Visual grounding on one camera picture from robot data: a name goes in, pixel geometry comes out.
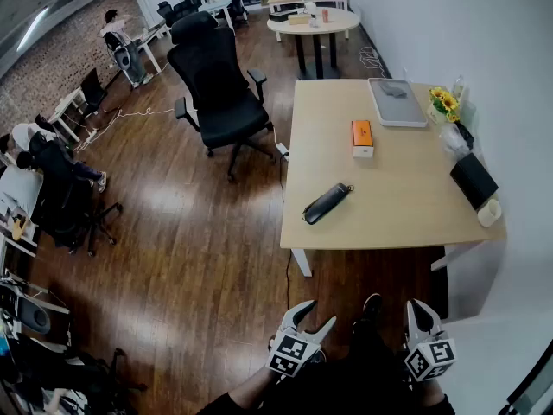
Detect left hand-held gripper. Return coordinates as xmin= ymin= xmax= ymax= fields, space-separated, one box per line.
xmin=267 ymin=299 xmax=338 ymax=379

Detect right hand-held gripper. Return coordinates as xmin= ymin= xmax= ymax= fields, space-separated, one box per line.
xmin=404 ymin=298 xmax=458 ymax=383

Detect person's right forearm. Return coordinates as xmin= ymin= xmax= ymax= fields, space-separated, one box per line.
xmin=408 ymin=376 xmax=457 ymax=415

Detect person's left forearm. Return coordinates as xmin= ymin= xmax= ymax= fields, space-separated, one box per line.
xmin=196 ymin=366 xmax=280 ymax=415

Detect person's black right shoe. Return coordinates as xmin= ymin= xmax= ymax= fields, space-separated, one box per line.
xmin=353 ymin=292 xmax=384 ymax=335

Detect person's black clothing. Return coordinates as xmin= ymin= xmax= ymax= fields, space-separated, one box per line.
xmin=258 ymin=317 xmax=433 ymax=415

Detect light wooden table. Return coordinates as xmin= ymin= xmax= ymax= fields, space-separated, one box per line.
xmin=279 ymin=78 xmax=507 ymax=278

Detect white cup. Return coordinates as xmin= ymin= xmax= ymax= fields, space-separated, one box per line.
xmin=476 ymin=198 xmax=504 ymax=228

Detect black flat box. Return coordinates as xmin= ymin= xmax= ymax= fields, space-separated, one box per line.
xmin=448 ymin=152 xmax=499 ymax=212

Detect clear plastic bag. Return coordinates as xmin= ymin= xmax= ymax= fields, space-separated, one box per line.
xmin=438 ymin=122 xmax=470 ymax=160

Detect orange and white box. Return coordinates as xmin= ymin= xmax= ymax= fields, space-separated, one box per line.
xmin=350 ymin=119 xmax=375 ymax=159

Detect grey rectangular tray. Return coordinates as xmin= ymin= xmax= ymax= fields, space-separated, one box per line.
xmin=367 ymin=77 xmax=429 ymax=128

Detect potted yellow sunflowers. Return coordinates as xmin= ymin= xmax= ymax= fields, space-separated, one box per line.
xmin=426 ymin=86 xmax=461 ymax=125

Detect dark grey folded cloth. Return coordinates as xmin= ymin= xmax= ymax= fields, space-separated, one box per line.
xmin=378 ymin=80 xmax=410 ymax=100

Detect black headrest office chair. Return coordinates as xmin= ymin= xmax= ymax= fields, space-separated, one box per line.
xmin=166 ymin=10 xmax=277 ymax=184

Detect black mesh office chair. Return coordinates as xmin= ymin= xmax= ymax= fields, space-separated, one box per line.
xmin=41 ymin=174 xmax=124 ymax=258

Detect grey and black device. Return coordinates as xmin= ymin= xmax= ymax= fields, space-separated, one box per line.
xmin=0 ymin=281 xmax=71 ymax=337

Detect round white table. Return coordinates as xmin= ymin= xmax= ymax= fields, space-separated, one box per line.
xmin=266 ymin=6 xmax=361 ymax=80

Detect small black chair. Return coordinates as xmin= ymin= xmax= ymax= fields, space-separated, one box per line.
xmin=79 ymin=67 xmax=110 ymax=118

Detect white desk with clutter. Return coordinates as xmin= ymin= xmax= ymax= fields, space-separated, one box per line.
xmin=0 ymin=164 xmax=45 ymax=259

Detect small white desk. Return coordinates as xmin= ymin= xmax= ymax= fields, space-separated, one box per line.
xmin=48 ymin=87 xmax=88 ymax=144

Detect long white desk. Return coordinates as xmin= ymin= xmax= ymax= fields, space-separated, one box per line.
xmin=128 ymin=20 xmax=172 ymax=75

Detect ceiling light strip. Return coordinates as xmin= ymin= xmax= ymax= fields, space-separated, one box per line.
xmin=16 ymin=5 xmax=51 ymax=54

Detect coiled white cable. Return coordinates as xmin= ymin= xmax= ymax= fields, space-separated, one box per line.
xmin=359 ymin=45 xmax=384 ymax=69

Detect long white floor cable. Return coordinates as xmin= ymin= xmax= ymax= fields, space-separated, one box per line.
xmin=72 ymin=105 xmax=176 ymax=153

